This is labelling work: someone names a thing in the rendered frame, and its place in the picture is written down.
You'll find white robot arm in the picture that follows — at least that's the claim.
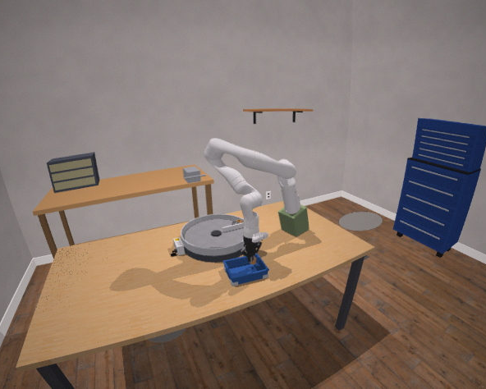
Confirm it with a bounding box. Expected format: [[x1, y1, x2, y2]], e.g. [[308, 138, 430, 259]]
[[204, 138, 300, 243]]

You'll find blue crate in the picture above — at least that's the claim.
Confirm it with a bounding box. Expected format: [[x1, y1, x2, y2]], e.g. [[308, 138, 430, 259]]
[[223, 254, 269, 286]]

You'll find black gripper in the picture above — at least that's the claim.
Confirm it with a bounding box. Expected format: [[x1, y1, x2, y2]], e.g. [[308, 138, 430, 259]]
[[240, 235, 262, 263]]

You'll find grey round turning table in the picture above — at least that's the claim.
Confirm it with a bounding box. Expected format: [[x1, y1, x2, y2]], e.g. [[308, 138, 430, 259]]
[[171, 214, 245, 263]]

